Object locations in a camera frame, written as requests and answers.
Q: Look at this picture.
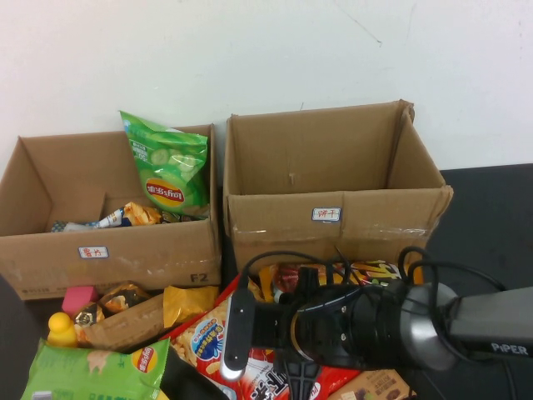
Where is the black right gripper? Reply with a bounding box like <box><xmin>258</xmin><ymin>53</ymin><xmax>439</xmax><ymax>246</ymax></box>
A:
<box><xmin>252</xmin><ymin>267</ymin><xmax>326</xmax><ymax>400</ymax></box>

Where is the yellow fries snack bag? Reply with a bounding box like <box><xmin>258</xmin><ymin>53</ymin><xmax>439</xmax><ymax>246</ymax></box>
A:
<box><xmin>247</xmin><ymin>260</ymin><xmax>424</xmax><ymax>305</ymax></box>

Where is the green cucumber Lay's chips bag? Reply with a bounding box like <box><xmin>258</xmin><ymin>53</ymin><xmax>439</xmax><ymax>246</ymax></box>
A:
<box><xmin>119</xmin><ymin>110</ymin><xmax>211</xmax><ymax>220</ymax></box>

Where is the small yellow snack packet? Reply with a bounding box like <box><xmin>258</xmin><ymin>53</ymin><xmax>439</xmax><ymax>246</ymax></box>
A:
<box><xmin>162</xmin><ymin>284</ymin><xmax>221</xmax><ymax>329</ymax></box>

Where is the long brown snack packet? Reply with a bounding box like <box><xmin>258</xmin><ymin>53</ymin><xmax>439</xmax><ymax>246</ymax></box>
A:
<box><xmin>82</xmin><ymin>292</ymin><xmax>166</xmax><ymax>351</ymax></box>

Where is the orange and black snack packet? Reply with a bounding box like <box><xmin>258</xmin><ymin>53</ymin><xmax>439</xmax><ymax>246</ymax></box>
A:
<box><xmin>98</xmin><ymin>282</ymin><xmax>152</xmax><ymax>314</ymax></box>
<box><xmin>73</xmin><ymin>302</ymin><xmax>106</xmax><ymax>334</ymax></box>

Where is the orange and white snack bag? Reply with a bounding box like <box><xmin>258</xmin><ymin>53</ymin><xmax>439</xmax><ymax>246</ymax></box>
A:
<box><xmin>52</xmin><ymin>202</ymin><xmax>163</xmax><ymax>233</ymax></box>

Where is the brown cookie box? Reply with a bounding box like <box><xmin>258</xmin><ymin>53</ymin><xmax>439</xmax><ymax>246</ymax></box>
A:
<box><xmin>326</xmin><ymin>369</ymin><xmax>417</xmax><ymax>400</ymax></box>

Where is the taped cardboard box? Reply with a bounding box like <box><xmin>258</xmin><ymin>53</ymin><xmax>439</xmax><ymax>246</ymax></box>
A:
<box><xmin>223</xmin><ymin>98</ymin><xmax>454</xmax><ymax>276</ymax></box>

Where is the red shrimp cracker bag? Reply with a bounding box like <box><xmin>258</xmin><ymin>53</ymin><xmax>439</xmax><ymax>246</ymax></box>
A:
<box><xmin>164</xmin><ymin>274</ymin><xmax>361</xmax><ymax>400</ymax></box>

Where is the white label with blue border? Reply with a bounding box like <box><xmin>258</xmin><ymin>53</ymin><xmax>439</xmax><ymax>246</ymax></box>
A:
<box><xmin>311</xmin><ymin>207</ymin><xmax>342</xmax><ymax>222</ymax></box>

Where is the cardboard box with F2 print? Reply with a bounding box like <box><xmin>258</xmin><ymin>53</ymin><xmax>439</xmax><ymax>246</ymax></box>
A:
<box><xmin>0</xmin><ymin>123</ymin><xmax>222</xmax><ymax>301</ymax></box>

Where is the light green Lay's chips bag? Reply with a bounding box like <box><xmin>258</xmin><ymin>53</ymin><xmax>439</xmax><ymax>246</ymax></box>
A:
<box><xmin>20</xmin><ymin>337</ymin><xmax>171</xmax><ymax>400</ymax></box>

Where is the white label with red writing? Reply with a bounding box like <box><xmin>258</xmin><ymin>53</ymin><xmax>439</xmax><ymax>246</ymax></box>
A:
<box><xmin>77</xmin><ymin>245</ymin><xmax>109</xmax><ymax>259</ymax></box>

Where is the pink block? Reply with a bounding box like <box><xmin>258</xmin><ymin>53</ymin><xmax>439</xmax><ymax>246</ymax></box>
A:
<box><xmin>62</xmin><ymin>285</ymin><xmax>99</xmax><ymax>314</ymax></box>

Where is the yellow plastic toy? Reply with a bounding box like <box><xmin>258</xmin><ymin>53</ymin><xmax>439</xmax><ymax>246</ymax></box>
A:
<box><xmin>47</xmin><ymin>311</ymin><xmax>79</xmax><ymax>348</ymax></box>

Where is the black camera cable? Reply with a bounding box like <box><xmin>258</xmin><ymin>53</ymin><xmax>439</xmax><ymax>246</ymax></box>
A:
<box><xmin>241</xmin><ymin>245</ymin><xmax>507</xmax><ymax>293</ymax></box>

